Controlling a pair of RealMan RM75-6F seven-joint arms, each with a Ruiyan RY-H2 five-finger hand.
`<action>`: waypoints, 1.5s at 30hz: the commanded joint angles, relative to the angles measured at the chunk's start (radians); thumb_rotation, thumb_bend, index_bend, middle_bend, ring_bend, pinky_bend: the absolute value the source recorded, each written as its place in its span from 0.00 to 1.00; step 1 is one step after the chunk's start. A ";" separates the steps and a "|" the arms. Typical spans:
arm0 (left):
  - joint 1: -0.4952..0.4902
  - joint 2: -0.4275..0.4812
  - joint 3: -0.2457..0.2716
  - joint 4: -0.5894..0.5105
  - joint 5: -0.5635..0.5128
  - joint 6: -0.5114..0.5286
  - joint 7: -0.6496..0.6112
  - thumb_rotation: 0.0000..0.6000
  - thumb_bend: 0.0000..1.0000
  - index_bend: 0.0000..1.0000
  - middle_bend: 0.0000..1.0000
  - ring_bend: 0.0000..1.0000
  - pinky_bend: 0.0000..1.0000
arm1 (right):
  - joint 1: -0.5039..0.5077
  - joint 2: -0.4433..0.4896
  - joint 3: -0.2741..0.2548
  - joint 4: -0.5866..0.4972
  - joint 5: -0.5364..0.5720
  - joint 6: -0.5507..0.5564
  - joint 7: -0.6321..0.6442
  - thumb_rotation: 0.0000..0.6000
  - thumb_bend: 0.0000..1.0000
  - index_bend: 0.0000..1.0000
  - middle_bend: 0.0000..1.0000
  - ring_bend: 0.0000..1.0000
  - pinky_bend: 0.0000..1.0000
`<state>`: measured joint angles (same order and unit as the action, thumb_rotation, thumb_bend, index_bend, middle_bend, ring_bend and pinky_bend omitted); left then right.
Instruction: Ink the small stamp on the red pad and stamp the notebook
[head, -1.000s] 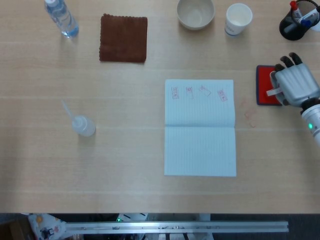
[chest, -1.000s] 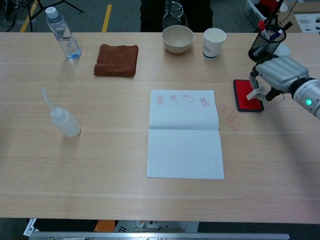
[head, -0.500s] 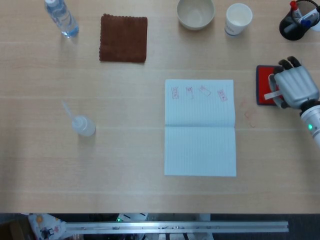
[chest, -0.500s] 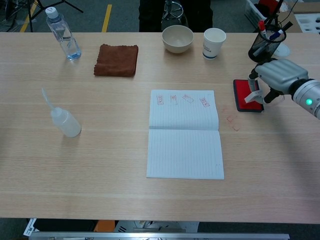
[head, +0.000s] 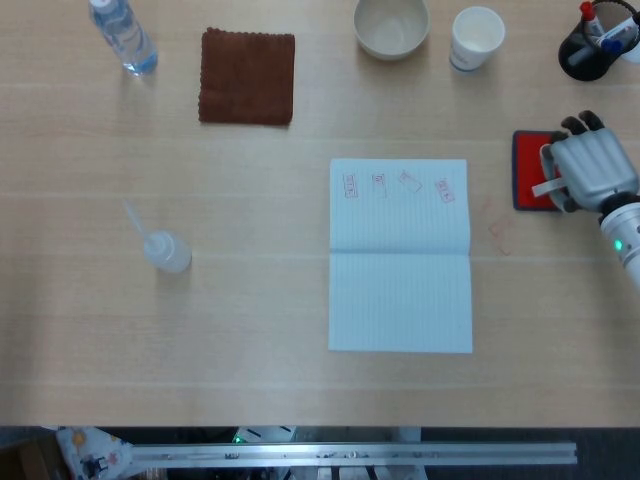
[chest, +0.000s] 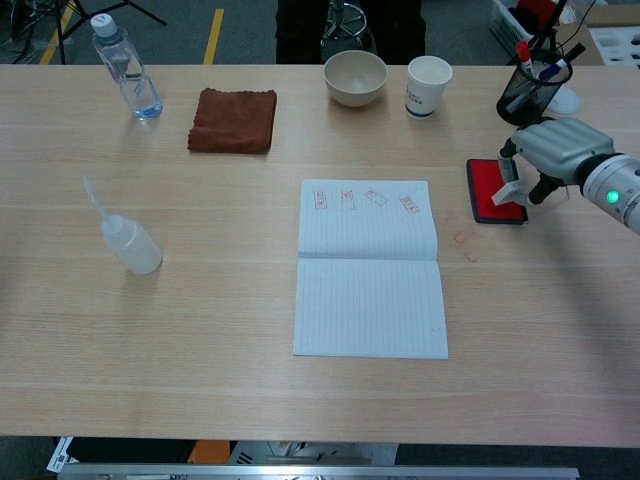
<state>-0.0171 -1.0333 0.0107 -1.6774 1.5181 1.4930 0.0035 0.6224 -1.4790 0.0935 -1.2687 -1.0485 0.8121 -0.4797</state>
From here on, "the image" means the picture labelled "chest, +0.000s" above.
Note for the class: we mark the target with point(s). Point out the aluminium rail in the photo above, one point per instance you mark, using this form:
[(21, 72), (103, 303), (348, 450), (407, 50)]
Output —
[(320, 474)]

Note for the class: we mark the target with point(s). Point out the translucent squeeze bottle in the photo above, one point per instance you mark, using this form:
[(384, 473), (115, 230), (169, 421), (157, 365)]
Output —
[(132, 245)]

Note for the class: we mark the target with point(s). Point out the white round container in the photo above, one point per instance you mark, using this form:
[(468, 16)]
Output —
[(567, 102)]

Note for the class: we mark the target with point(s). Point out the open white lined notebook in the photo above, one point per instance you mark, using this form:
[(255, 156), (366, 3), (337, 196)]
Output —
[(370, 295)]

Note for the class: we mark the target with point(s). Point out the black marker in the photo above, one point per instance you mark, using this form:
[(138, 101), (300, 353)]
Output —
[(574, 54)]

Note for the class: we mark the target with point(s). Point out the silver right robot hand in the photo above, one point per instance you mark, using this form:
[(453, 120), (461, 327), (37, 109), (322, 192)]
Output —
[(565, 147)]

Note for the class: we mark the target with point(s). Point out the white paper cup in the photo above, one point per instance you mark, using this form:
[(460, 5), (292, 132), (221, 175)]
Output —
[(425, 92)]

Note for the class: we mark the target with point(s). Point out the person legs black trousers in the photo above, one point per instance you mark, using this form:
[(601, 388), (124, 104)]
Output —
[(300, 35)]

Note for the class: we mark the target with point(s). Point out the brown folded cloth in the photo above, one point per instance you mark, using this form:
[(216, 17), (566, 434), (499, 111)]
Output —
[(235, 122)]

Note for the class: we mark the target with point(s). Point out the blue-capped marker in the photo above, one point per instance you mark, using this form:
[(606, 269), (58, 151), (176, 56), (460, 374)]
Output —
[(550, 72)]

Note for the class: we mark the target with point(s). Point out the beige bowl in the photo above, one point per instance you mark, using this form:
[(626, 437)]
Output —
[(355, 80)]

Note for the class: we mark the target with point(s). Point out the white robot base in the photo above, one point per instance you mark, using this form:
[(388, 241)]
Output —
[(320, 452)]

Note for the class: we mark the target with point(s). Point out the black mesh pen holder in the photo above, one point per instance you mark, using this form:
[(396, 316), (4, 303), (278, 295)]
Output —
[(525, 107)]

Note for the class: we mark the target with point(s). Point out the cardboard box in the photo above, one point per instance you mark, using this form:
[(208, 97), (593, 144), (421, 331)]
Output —
[(607, 42)]

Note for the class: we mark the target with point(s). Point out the black tripod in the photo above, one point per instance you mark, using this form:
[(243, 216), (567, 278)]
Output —
[(62, 25)]

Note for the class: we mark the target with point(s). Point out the red-capped marker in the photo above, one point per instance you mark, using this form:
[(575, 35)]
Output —
[(523, 50)]

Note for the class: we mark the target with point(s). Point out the chrome stool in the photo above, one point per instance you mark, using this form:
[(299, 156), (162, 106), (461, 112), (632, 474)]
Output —
[(345, 25)]

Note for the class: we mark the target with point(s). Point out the small red-white stamp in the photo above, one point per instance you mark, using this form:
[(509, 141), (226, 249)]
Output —
[(505, 194)]

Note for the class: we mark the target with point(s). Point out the red ink pad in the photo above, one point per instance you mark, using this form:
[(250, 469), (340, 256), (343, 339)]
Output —
[(482, 192)]

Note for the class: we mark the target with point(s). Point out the white plastic crate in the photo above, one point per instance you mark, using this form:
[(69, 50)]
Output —
[(510, 25)]

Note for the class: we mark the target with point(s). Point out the clear plastic water bottle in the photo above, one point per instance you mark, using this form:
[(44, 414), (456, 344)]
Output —
[(131, 75)]

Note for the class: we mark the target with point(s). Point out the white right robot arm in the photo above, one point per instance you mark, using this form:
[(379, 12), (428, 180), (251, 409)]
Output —
[(617, 190)]

